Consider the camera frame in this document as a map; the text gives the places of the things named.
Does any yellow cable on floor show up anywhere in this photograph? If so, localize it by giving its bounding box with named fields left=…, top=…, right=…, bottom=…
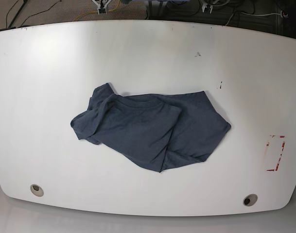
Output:
left=73, top=0, right=121, bottom=22

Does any right table cable grommet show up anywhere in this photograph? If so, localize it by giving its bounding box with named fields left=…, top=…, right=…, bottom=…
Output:
left=243, top=194, right=258, bottom=207

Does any left table cable grommet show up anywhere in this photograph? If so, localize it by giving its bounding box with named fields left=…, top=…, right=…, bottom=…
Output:
left=30, top=184, right=44, bottom=197

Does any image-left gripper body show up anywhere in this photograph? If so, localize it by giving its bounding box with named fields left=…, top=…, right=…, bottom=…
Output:
left=92, top=0, right=111, bottom=14

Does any white cable on floor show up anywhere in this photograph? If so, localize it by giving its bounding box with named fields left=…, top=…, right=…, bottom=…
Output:
left=225, top=11, right=282, bottom=26

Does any black tripod stand leg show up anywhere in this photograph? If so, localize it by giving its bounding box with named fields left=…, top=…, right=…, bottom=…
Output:
left=5, top=0, right=28, bottom=29

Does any red tape rectangle marking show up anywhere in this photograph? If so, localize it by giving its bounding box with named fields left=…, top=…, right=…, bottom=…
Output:
left=264, top=135, right=285, bottom=172

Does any dark blue t-shirt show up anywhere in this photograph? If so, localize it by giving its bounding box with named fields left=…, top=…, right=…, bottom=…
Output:
left=70, top=83, right=231, bottom=172

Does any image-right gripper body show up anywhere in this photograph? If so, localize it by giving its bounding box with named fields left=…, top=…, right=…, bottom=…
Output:
left=201, top=0, right=219, bottom=13

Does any table cable grommet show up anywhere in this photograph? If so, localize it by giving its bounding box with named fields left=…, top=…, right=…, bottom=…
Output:
left=243, top=194, right=258, bottom=207
left=30, top=184, right=44, bottom=197

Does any black cable on floor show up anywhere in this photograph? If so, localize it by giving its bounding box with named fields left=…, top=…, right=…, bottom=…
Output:
left=5, top=0, right=62, bottom=27

